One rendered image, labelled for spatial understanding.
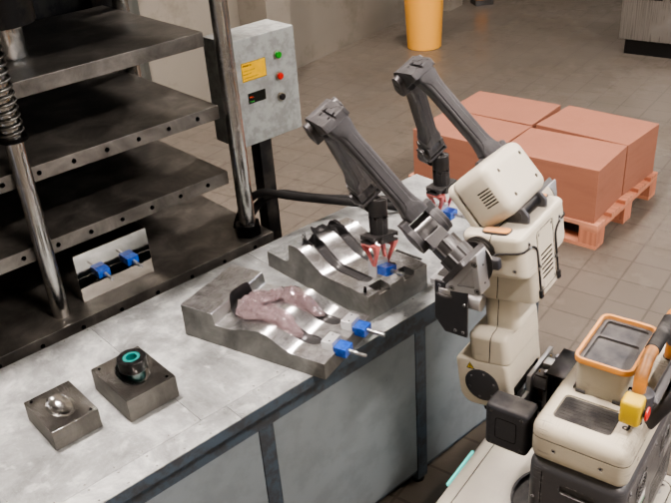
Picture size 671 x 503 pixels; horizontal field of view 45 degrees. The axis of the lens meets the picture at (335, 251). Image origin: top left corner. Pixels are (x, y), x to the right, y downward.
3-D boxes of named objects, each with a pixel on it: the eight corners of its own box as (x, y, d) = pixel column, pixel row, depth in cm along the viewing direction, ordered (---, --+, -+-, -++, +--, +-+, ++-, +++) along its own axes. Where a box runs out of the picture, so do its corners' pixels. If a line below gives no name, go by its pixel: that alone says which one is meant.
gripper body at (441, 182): (424, 192, 278) (423, 172, 275) (442, 181, 284) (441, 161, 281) (440, 196, 274) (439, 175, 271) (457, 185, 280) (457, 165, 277)
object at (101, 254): (154, 270, 287) (145, 227, 279) (84, 302, 272) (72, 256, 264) (87, 227, 321) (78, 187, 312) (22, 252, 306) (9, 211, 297)
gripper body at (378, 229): (358, 241, 243) (357, 217, 241) (383, 233, 249) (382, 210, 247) (373, 245, 238) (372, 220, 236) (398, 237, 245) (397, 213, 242)
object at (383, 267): (410, 280, 241) (410, 263, 240) (398, 285, 238) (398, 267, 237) (380, 271, 251) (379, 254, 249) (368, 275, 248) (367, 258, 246)
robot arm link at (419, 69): (399, 67, 226) (425, 44, 227) (387, 78, 239) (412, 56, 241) (503, 188, 231) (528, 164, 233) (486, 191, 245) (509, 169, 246)
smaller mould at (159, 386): (179, 395, 224) (175, 375, 221) (131, 422, 216) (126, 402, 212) (142, 364, 237) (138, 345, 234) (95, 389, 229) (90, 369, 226)
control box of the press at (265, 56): (327, 349, 372) (298, 25, 299) (275, 379, 355) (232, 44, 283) (296, 330, 387) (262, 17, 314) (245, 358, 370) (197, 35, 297)
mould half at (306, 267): (426, 287, 263) (426, 251, 257) (369, 321, 249) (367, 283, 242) (325, 238, 297) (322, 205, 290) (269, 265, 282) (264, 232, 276)
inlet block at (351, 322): (388, 337, 236) (388, 322, 233) (380, 347, 232) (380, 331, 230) (349, 326, 242) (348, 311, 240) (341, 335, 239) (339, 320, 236)
